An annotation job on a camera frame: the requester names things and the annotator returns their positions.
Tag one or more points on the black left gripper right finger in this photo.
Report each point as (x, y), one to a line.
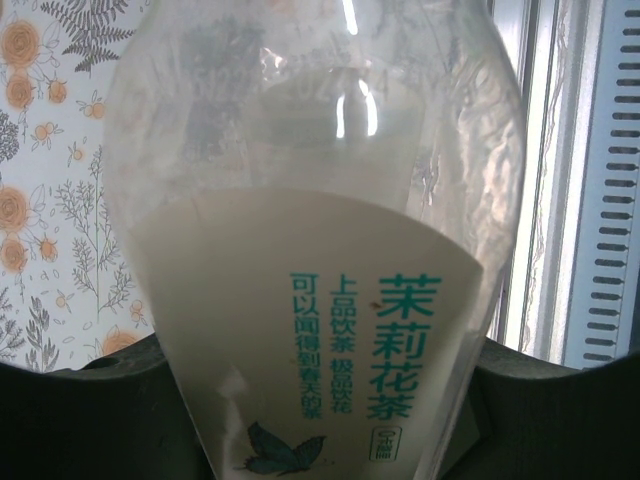
(550, 425)

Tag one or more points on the aluminium table rail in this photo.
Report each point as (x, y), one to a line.
(560, 200)

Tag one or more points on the white label jasmine tea bottle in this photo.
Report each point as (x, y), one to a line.
(300, 250)

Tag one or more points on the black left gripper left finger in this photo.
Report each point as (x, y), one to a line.
(90, 425)

